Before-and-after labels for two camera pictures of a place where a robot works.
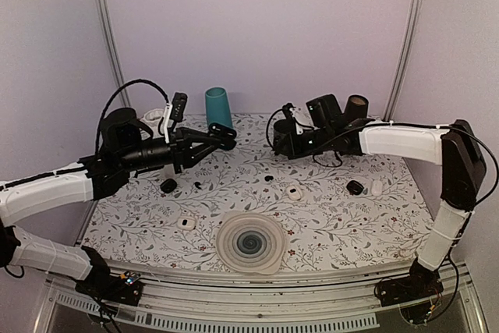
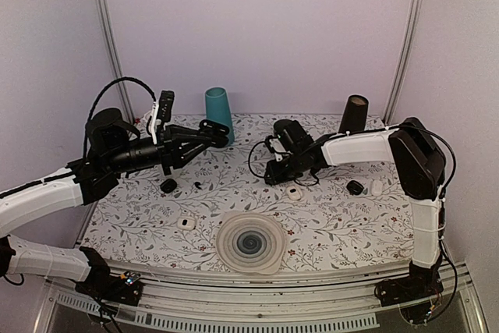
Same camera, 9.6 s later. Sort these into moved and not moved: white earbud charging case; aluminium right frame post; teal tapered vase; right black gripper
Moved: right black gripper
Not moved: aluminium right frame post; teal tapered vase; white earbud charging case
